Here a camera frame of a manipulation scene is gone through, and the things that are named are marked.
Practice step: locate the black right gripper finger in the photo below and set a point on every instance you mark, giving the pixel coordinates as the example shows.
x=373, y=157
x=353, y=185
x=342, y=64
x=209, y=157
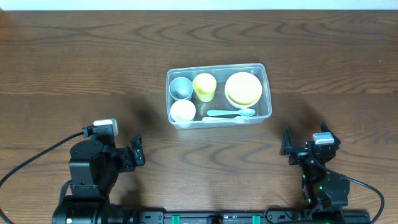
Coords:
x=286, y=142
x=326, y=130

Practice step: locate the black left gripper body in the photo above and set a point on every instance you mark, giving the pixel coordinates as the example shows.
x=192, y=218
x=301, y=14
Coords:
x=137, y=154

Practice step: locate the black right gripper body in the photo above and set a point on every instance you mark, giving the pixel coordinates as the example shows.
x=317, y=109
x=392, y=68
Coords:
x=302, y=154

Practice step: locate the light blue plastic spoon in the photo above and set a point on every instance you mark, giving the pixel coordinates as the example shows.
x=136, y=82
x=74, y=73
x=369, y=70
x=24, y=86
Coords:
x=242, y=112

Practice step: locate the white plastic cup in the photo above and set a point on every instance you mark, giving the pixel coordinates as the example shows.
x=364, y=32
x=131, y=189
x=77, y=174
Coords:
x=183, y=111

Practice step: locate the grey plastic cup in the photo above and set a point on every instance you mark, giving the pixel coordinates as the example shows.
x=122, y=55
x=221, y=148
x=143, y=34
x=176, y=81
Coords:
x=181, y=88

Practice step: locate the yellow plastic bowl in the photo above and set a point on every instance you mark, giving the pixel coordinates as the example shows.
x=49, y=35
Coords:
x=243, y=88

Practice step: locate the yellow plastic cup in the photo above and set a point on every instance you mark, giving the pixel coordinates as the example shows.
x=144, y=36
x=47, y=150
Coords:
x=204, y=86

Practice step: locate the white plastic bowl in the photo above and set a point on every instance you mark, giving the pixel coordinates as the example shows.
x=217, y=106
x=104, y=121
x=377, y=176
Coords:
x=237, y=105

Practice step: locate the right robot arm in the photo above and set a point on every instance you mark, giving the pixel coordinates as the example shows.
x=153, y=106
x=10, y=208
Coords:
x=326, y=192

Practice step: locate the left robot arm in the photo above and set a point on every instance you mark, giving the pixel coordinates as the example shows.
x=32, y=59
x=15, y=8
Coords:
x=95, y=165

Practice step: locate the clear plastic storage container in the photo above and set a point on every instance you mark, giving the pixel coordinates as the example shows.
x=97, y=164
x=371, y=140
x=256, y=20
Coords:
x=221, y=73

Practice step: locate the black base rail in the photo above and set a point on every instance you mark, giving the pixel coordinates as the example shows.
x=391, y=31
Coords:
x=271, y=215

